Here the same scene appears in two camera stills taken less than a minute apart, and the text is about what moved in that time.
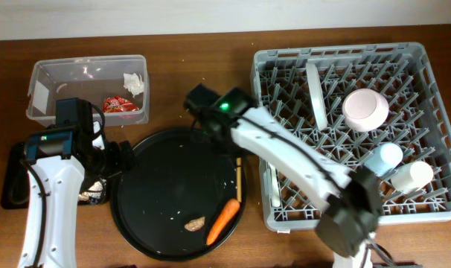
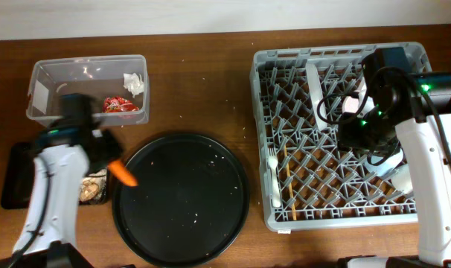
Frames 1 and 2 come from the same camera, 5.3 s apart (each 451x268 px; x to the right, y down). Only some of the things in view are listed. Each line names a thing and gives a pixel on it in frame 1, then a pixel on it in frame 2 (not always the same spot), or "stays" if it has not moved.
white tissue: [133, 83] stays
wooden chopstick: [239, 179] -> [290, 183]
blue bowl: [384, 158] stays
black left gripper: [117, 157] -> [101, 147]
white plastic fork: [274, 185] stays
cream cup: [413, 176] stays
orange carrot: [231, 208] -> [119, 170]
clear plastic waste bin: [117, 85] stays
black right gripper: [241, 153] -> [346, 139]
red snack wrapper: [117, 103] stays
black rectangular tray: [15, 184] stays
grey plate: [318, 103] stays
